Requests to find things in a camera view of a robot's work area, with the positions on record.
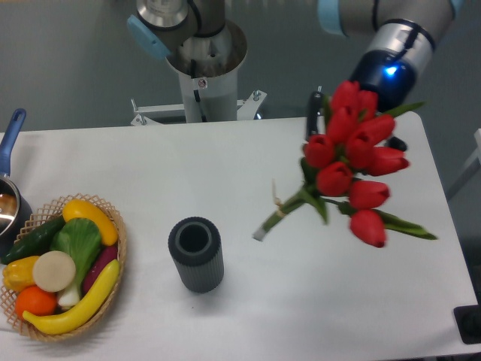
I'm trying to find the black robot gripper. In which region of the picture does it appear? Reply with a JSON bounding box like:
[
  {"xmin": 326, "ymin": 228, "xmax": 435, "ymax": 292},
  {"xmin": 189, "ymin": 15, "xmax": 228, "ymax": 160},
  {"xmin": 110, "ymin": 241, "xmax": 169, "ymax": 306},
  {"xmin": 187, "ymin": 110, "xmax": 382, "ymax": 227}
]
[{"xmin": 305, "ymin": 50, "xmax": 416, "ymax": 152}]

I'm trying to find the red tulip bouquet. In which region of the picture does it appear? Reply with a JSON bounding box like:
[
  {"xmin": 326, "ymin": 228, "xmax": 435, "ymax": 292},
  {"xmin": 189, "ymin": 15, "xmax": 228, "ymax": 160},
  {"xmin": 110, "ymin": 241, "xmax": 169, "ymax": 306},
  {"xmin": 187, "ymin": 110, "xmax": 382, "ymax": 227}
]
[{"xmin": 253, "ymin": 80, "xmax": 436, "ymax": 247}]

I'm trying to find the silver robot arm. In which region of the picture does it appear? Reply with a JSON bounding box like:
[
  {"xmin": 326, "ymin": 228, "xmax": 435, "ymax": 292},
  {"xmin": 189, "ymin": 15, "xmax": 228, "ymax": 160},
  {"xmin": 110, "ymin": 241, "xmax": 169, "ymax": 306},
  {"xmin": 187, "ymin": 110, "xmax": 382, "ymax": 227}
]
[{"xmin": 127, "ymin": 1, "xmax": 461, "ymax": 123}]

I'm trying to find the grey ribbed vase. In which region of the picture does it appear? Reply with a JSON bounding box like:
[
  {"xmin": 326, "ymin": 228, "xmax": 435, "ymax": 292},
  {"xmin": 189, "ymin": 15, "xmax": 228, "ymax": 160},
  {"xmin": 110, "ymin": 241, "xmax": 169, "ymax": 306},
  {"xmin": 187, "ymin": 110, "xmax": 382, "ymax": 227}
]
[{"xmin": 168, "ymin": 217, "xmax": 224, "ymax": 293}]

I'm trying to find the black device at table edge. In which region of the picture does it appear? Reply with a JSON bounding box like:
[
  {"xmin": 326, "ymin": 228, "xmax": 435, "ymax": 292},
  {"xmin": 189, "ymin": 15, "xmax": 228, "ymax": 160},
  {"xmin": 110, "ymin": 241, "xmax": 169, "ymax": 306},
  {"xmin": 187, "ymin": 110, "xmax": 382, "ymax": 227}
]
[{"xmin": 453, "ymin": 305, "xmax": 480, "ymax": 344}]

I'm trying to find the purple eggplant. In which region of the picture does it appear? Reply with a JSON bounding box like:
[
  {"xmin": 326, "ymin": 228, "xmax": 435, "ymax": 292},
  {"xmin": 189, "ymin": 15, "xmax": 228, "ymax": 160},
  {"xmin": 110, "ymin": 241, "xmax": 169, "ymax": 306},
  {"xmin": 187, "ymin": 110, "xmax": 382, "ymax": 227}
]
[{"xmin": 82, "ymin": 244, "xmax": 118, "ymax": 295}]

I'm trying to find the yellow squash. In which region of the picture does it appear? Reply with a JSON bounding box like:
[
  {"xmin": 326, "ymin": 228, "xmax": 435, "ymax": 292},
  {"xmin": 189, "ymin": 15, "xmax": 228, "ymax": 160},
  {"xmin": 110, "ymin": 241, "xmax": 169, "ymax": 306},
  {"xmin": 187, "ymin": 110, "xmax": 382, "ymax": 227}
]
[{"xmin": 62, "ymin": 199, "xmax": 119, "ymax": 246}]

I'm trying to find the green lettuce leaf vegetable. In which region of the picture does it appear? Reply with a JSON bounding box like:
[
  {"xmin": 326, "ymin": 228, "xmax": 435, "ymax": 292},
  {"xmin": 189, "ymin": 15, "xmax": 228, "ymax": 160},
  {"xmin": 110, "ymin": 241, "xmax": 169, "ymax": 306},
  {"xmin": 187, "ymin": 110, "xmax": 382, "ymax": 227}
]
[{"xmin": 50, "ymin": 218, "xmax": 101, "ymax": 310}]

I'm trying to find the yellow banana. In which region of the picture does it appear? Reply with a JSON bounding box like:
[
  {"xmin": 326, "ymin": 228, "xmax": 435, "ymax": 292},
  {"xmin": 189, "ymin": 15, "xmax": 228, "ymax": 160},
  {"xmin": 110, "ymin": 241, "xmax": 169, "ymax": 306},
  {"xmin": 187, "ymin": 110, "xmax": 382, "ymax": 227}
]
[{"xmin": 23, "ymin": 259, "xmax": 120, "ymax": 335}]

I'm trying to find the woven wicker basket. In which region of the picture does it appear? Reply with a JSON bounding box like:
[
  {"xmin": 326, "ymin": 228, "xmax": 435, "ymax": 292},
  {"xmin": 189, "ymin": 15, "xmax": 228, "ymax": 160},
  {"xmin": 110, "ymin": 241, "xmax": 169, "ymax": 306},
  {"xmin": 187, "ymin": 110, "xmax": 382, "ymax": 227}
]
[{"xmin": 1, "ymin": 194, "xmax": 126, "ymax": 341}]

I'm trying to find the beige round disc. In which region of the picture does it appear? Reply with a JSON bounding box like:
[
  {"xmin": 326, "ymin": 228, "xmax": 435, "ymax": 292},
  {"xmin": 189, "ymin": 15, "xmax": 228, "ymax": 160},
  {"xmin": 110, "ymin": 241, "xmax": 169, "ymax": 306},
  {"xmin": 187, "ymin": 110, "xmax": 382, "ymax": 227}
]
[{"xmin": 32, "ymin": 250, "xmax": 76, "ymax": 293}]

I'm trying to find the green cucumber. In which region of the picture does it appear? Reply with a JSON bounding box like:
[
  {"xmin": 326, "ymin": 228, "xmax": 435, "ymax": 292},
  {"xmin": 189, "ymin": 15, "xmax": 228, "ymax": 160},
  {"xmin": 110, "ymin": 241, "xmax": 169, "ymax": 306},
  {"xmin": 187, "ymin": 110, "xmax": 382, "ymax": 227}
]
[{"xmin": 1, "ymin": 217, "xmax": 65, "ymax": 265}]

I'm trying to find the orange fruit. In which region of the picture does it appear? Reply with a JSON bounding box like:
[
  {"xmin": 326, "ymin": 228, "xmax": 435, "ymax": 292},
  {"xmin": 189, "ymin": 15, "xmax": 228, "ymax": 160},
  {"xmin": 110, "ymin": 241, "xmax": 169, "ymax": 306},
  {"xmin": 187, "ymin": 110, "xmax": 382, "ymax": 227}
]
[{"xmin": 15, "ymin": 286, "xmax": 57, "ymax": 319}]

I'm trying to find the yellow bell pepper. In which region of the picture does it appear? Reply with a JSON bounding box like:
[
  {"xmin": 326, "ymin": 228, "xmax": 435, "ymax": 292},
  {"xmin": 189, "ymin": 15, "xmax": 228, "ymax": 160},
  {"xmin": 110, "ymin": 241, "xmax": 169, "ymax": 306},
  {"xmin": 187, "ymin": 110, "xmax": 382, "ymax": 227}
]
[{"xmin": 2, "ymin": 256, "xmax": 40, "ymax": 293}]

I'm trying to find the white frame at right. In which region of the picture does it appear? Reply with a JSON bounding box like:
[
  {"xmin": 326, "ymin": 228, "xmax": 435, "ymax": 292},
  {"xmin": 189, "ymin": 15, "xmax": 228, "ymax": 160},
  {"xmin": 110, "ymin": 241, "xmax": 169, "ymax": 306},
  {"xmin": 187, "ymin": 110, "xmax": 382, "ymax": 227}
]
[{"xmin": 445, "ymin": 128, "xmax": 481, "ymax": 202}]

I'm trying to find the white robot base mount frame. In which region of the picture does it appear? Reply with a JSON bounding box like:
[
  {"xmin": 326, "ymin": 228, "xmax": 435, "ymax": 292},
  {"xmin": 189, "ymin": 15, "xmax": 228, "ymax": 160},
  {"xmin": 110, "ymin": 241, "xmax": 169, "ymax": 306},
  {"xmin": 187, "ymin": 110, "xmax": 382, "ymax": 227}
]
[{"xmin": 129, "ymin": 86, "xmax": 323, "ymax": 126}]

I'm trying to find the blue handled saucepan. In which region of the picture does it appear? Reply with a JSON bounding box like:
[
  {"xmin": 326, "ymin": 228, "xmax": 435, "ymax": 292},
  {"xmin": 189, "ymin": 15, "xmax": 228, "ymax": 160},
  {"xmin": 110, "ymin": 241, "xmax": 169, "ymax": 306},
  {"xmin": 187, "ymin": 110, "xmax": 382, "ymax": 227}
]
[{"xmin": 1, "ymin": 108, "xmax": 32, "ymax": 256}]

